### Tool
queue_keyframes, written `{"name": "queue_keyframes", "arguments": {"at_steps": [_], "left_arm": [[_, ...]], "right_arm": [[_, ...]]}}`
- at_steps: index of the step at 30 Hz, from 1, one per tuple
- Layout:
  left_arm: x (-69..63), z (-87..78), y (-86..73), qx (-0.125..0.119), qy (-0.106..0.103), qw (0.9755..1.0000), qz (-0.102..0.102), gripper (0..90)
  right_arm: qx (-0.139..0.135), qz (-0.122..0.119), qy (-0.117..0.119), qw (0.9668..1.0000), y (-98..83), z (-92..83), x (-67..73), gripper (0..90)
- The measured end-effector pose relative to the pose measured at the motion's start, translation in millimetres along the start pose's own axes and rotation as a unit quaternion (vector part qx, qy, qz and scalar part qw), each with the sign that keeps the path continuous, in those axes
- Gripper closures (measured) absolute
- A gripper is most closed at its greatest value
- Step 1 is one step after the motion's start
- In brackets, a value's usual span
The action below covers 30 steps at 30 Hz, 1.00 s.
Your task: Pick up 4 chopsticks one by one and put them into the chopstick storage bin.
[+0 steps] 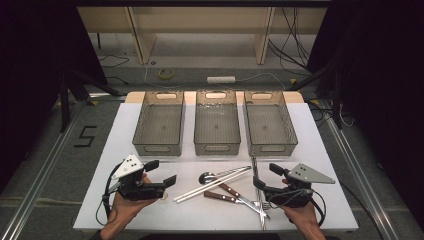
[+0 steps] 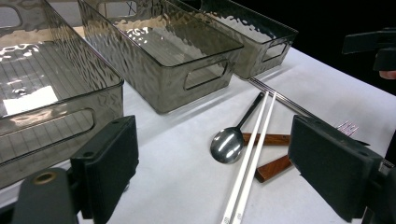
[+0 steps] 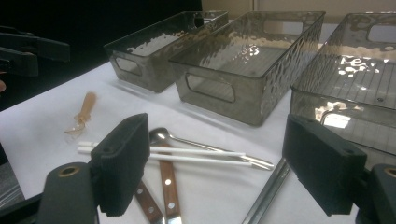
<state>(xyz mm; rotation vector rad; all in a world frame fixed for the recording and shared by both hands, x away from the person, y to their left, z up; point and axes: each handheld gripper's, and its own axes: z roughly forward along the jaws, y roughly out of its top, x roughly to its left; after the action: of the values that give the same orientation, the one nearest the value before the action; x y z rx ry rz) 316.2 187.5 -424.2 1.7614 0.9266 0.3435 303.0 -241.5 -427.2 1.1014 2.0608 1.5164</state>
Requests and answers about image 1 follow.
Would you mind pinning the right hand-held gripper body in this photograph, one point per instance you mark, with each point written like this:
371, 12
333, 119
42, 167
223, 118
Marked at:
300, 175

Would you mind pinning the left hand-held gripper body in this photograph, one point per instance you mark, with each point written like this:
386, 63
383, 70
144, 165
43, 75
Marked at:
140, 191

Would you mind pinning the white chopstick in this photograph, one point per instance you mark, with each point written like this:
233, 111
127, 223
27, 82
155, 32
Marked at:
201, 192
200, 189

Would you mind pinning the metal spoon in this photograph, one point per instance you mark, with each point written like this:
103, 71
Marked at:
206, 178

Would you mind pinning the clear grey plastic bin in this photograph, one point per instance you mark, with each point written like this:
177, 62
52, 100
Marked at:
216, 128
160, 126
268, 126

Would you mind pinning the person's left hand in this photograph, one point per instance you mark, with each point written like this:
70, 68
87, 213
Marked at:
128, 210

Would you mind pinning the person's right hand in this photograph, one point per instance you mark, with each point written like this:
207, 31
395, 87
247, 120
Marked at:
305, 216

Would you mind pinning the black metal stand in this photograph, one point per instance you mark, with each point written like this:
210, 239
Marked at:
337, 106
64, 106

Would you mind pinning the yellow tape roll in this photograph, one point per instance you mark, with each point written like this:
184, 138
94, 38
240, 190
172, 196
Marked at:
159, 74

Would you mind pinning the white power strip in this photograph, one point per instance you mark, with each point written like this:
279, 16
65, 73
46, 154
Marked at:
221, 80

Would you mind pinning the black curtain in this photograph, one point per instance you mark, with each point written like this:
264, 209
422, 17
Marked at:
33, 66
383, 83

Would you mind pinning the beige wooden desk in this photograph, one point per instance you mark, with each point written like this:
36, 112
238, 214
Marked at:
200, 20

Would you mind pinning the aluminium floor rail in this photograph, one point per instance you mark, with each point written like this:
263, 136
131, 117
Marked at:
40, 176
363, 186

